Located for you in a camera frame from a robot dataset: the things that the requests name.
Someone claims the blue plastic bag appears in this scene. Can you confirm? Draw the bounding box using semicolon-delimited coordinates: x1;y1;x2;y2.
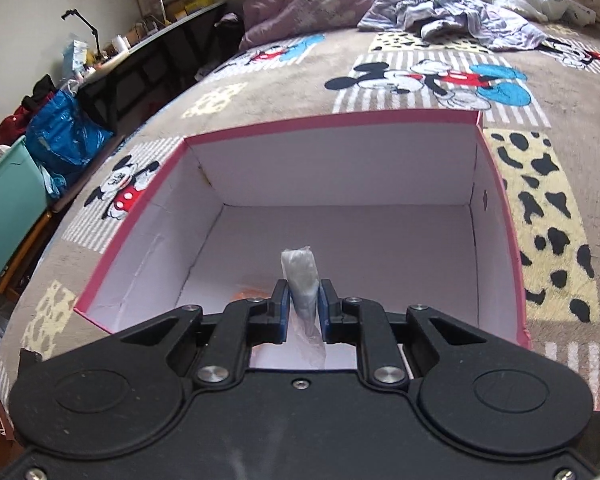
26;89;115;200

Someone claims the red bag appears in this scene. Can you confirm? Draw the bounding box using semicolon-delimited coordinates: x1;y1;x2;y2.
0;105;40;147

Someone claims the teal storage box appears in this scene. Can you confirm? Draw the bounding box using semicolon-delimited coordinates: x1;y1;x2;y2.
0;135;50;277

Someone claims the cartoon mouse printed blanket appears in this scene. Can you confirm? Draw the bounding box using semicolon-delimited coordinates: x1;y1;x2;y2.
0;25;600;411

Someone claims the pink cardboard box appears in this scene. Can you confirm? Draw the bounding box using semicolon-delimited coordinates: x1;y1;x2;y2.
74;109;533;370

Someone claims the orange object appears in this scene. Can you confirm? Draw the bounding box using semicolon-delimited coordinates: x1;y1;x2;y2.
234;286;273;302

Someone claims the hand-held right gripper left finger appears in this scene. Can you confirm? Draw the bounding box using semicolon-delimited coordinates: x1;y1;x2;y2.
121;278;292;392

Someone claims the crumpled pale blue sheet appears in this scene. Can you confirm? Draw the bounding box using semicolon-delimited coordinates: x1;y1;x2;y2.
358;0;551;52

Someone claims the clear plastic packet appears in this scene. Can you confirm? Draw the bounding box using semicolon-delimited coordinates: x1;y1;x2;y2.
280;245;328;370

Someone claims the dark desk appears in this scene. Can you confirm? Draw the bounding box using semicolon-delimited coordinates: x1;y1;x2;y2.
78;0;231;133

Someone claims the wooden chair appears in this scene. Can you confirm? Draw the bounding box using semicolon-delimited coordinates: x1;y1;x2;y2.
0;210;56;306

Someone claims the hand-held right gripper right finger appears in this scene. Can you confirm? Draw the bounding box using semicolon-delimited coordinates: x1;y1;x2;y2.
317;278;482;392

